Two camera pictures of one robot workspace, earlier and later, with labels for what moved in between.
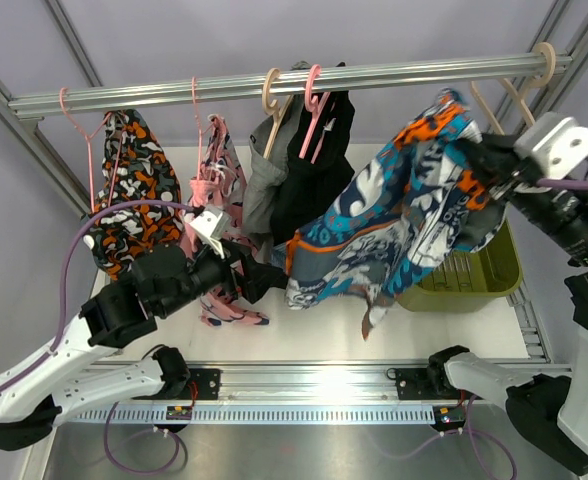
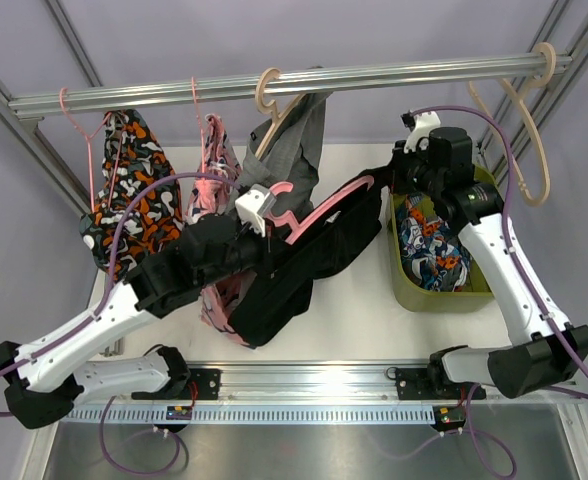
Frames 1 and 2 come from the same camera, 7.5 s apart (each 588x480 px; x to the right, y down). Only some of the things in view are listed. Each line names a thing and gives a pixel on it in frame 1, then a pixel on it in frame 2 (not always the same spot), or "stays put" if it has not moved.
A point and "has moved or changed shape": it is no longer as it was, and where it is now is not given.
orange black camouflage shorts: [135, 168] stays put
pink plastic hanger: [315, 110] → [287, 219]
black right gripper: [494, 157] → [399, 164]
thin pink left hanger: [89, 138] stays put
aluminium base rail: [311, 381] stays put
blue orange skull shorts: [393, 213] has moved or changed shape
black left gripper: [257, 277] → [273, 252]
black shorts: [320, 154] → [284, 290]
